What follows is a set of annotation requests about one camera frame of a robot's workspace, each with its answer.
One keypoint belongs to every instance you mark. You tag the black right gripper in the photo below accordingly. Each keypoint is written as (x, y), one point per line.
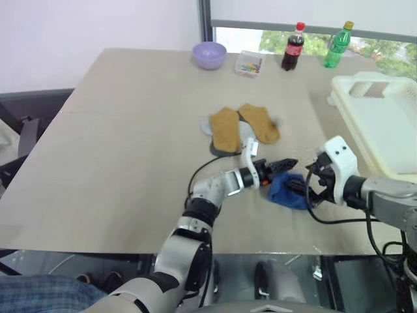
(325, 179)

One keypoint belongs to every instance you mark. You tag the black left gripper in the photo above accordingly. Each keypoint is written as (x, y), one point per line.
(264, 172)

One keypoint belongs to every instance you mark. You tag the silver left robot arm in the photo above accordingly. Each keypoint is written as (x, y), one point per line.
(182, 257)

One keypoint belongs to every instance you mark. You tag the white plastic basket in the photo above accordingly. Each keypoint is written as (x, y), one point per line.
(384, 130)

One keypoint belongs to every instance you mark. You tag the clear plastic container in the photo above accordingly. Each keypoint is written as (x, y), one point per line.
(250, 65)

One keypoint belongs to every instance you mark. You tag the cola bottle with red cap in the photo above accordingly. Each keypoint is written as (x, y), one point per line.
(292, 50)

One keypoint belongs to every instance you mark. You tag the grey robot torso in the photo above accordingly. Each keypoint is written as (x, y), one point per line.
(264, 308)

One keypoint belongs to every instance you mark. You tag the green bottle with yellow cap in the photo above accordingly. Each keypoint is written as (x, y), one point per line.
(336, 49)

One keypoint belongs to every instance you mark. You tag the purple plastic bowl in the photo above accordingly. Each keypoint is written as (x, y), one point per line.
(209, 55)

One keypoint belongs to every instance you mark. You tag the grey blind bottom bar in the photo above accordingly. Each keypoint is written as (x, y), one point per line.
(312, 26)

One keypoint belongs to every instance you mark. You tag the white roller blind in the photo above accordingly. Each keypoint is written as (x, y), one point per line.
(312, 9)

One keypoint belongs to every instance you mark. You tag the dark shoes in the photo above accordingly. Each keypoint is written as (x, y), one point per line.
(104, 279)

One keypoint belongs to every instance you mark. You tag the dark grey chair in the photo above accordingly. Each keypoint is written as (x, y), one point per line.
(39, 104)

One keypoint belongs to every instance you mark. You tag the blue plaid trouser leg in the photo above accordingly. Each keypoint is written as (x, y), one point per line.
(42, 293)

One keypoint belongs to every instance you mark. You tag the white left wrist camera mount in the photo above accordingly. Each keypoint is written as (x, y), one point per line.
(249, 153)

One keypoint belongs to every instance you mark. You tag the dark grey window post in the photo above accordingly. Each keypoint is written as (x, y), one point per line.
(206, 23)

